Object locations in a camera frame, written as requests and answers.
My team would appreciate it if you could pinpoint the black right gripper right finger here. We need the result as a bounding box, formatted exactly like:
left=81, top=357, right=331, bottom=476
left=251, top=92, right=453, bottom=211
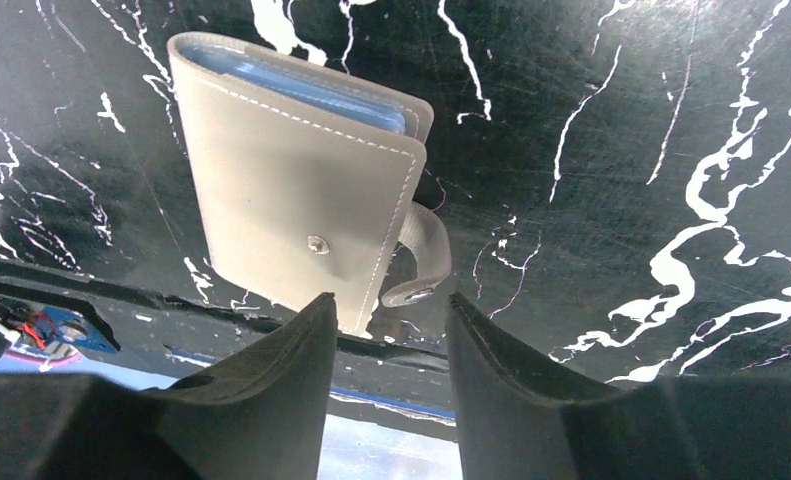
left=446, top=293, right=791, bottom=479

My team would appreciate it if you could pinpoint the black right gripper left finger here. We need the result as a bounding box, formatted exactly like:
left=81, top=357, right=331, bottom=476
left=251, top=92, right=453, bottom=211
left=0, top=293, right=338, bottom=479

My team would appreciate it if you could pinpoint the grey blue card holder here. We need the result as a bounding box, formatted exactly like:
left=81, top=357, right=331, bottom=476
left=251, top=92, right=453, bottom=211
left=167, top=31, right=452, bottom=337

